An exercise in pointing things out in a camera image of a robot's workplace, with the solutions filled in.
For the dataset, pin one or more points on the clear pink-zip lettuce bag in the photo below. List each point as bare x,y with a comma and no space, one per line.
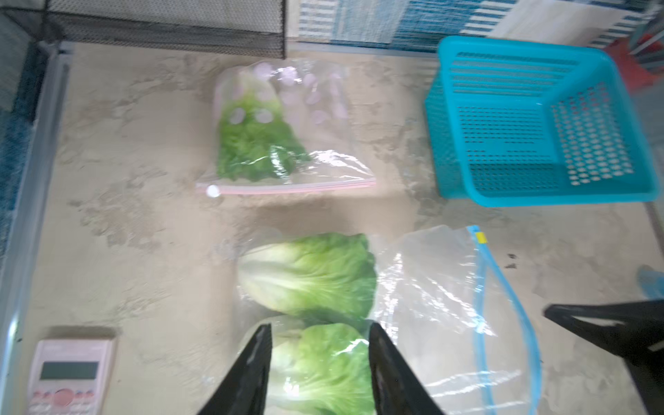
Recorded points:
316,107

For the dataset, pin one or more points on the blue tape roll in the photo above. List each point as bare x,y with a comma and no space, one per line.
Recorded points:
651,282

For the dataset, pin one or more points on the red utensil cup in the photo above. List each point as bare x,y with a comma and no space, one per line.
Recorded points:
638,71

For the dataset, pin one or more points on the chinese cabbage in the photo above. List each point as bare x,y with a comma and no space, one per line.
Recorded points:
320,369
330,276

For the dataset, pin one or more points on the teal plastic basket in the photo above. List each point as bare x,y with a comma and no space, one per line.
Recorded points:
517,124

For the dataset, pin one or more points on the green lettuce in bag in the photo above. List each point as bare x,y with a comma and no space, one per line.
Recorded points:
256,142

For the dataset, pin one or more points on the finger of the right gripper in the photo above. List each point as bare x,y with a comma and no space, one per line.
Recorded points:
632,331

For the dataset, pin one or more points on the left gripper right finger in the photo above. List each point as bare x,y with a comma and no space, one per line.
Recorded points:
396,389

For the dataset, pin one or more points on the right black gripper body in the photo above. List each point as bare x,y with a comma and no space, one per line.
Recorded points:
647,375

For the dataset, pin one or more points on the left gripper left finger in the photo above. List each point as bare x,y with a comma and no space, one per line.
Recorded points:
244,389

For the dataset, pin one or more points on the black wire shelf rack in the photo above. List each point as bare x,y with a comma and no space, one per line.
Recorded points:
252,28

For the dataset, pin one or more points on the pink calculator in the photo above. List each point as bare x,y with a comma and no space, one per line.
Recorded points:
70,376

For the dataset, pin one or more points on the clear blue-zip bag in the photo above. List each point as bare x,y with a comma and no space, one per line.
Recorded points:
447,307

